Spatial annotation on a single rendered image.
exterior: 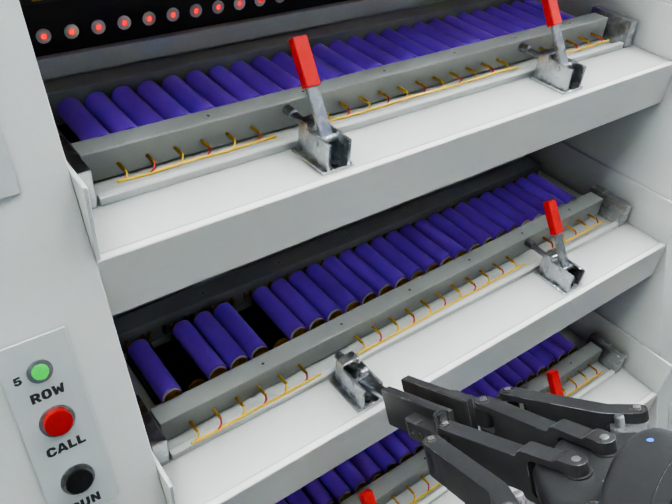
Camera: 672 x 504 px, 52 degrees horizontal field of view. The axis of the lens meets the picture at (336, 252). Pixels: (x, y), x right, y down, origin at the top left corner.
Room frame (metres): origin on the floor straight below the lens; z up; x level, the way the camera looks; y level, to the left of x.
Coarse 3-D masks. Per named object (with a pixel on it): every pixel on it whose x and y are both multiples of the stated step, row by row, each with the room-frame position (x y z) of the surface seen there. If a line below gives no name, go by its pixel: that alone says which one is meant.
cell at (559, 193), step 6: (534, 174) 0.79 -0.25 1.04; (534, 180) 0.79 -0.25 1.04; (540, 180) 0.78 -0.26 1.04; (546, 180) 0.78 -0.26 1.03; (540, 186) 0.78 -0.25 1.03; (546, 186) 0.77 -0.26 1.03; (552, 186) 0.77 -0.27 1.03; (552, 192) 0.76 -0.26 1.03; (558, 192) 0.76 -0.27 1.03; (564, 192) 0.76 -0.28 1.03; (558, 198) 0.75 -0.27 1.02; (564, 198) 0.75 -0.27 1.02; (570, 198) 0.75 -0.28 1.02
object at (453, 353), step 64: (576, 192) 0.79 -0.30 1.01; (640, 192) 0.72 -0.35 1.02; (576, 256) 0.67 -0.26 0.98; (640, 256) 0.68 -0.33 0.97; (448, 320) 0.57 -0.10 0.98; (512, 320) 0.57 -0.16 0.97; (320, 384) 0.49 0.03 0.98; (384, 384) 0.49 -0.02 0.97; (448, 384) 0.52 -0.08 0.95; (256, 448) 0.43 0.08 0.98; (320, 448) 0.44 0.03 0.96
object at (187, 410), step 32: (544, 224) 0.69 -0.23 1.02; (576, 224) 0.72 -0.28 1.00; (480, 256) 0.63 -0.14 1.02; (512, 256) 0.66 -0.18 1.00; (416, 288) 0.58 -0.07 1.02; (448, 288) 0.60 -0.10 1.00; (480, 288) 0.60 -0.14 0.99; (352, 320) 0.54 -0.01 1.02; (384, 320) 0.56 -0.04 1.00; (288, 352) 0.50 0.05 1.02; (320, 352) 0.51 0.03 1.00; (224, 384) 0.46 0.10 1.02; (256, 384) 0.48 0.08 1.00; (160, 416) 0.43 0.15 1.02; (192, 416) 0.44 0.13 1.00
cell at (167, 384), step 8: (136, 344) 0.51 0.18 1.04; (144, 344) 0.51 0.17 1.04; (128, 352) 0.51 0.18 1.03; (136, 352) 0.50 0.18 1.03; (144, 352) 0.50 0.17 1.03; (152, 352) 0.50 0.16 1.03; (136, 360) 0.50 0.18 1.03; (144, 360) 0.49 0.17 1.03; (152, 360) 0.49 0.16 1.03; (160, 360) 0.50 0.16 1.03; (144, 368) 0.49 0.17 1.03; (152, 368) 0.48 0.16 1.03; (160, 368) 0.48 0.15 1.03; (144, 376) 0.49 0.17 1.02; (152, 376) 0.48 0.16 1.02; (160, 376) 0.48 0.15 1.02; (168, 376) 0.48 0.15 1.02; (152, 384) 0.47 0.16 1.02; (160, 384) 0.47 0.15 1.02; (168, 384) 0.47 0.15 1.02; (176, 384) 0.47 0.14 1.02; (160, 392) 0.46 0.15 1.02; (168, 392) 0.46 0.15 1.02; (160, 400) 0.46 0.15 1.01
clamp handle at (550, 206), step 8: (552, 200) 0.64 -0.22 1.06; (544, 208) 0.64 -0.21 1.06; (552, 208) 0.64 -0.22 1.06; (552, 216) 0.63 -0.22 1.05; (552, 224) 0.63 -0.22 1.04; (560, 224) 0.63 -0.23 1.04; (552, 232) 0.63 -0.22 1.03; (560, 232) 0.63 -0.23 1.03; (560, 240) 0.63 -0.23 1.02; (560, 248) 0.63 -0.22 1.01; (560, 256) 0.62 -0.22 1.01; (560, 264) 0.62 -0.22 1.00; (568, 264) 0.63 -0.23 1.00
